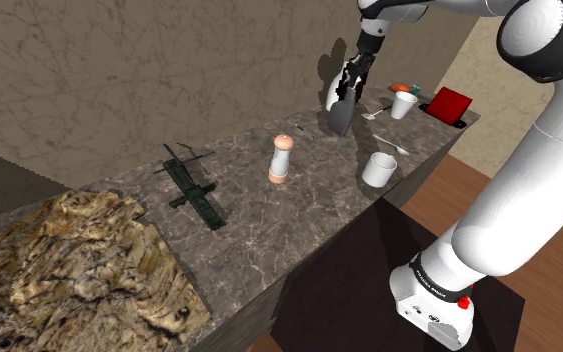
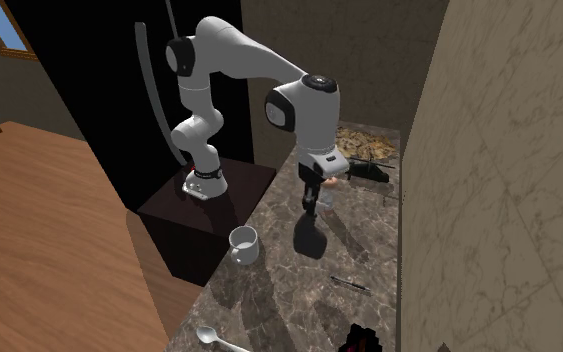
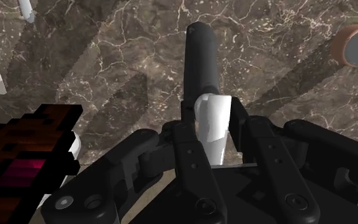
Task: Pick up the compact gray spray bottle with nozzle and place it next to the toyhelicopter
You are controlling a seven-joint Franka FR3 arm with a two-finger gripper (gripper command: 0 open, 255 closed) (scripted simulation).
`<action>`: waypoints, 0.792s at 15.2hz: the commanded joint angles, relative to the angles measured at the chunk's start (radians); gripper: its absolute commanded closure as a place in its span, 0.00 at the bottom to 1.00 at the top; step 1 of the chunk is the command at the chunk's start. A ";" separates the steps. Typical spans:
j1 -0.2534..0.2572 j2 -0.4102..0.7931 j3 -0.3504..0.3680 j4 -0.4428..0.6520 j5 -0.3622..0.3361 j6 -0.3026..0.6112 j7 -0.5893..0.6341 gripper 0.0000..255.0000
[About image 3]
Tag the dark red patterned block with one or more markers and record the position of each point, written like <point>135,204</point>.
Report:
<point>26,155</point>

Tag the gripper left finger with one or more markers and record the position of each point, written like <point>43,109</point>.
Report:
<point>191,155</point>

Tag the white cylinder object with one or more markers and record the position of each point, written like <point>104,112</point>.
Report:
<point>26,9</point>

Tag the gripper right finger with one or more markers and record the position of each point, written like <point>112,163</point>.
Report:
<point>268,155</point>

